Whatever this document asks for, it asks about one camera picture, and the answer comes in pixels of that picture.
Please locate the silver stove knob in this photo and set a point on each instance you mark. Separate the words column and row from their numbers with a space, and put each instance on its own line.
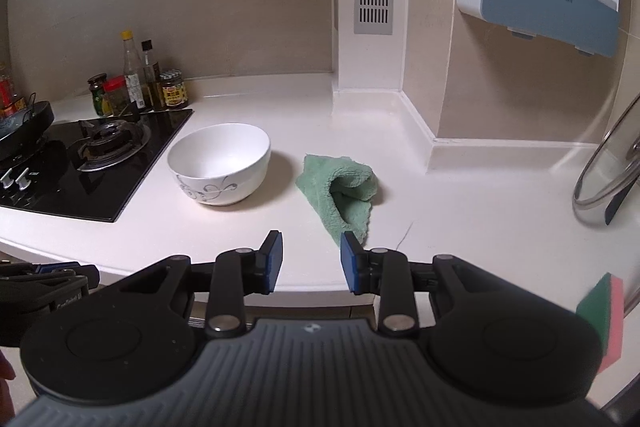
column 7, row 178
column 22, row 178

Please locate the black stove burner grate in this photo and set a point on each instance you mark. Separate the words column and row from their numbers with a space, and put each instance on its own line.
column 107, row 137

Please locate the green and pink sponge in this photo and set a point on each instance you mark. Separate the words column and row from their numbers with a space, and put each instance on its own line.
column 600, row 312

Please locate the glass pot lid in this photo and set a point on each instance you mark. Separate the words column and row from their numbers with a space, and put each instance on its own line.
column 615, row 147

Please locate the black glass gas stove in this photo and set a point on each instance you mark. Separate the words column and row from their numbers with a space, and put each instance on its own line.
column 100, row 192

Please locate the person's left hand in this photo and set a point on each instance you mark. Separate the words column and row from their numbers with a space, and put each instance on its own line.
column 5, row 372

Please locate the dark oil bottle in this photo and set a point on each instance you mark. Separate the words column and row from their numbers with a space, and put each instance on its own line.
column 150, row 87

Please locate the red sauce bottle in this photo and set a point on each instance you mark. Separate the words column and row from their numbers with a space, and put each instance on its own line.
column 7, row 97

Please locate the red lid jar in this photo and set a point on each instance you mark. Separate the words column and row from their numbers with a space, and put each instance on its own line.
column 117, row 99

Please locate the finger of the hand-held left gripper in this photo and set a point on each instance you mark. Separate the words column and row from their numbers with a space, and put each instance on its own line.
column 90, row 277
column 60, row 266

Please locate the green and grey cloth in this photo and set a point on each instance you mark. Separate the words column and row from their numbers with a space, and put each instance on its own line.
column 345, row 187

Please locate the black lid green jar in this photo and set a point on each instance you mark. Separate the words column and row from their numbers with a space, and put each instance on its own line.
column 97, row 99

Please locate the clear bottle yellow cap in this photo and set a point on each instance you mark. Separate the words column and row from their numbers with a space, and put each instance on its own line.
column 132, row 82

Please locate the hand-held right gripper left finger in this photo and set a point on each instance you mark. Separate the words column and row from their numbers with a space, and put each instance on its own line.
column 274, row 262

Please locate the white floral bowl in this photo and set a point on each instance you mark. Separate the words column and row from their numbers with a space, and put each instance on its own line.
column 220, row 152

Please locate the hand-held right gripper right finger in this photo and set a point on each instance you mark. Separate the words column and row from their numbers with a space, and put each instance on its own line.
column 350, row 264

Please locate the black frying pan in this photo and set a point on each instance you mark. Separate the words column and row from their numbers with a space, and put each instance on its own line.
column 25, row 127

